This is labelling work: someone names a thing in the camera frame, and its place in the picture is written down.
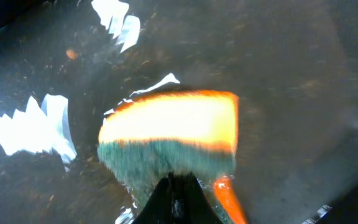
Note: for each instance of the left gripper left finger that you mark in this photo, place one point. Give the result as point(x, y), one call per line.
point(158, 209)

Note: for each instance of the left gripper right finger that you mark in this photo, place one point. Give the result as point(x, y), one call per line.
point(190, 203)

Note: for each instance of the black rectangular water tray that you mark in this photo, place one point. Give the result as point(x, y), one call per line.
point(293, 65)

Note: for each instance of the green and orange sponge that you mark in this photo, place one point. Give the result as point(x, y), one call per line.
point(178, 132)

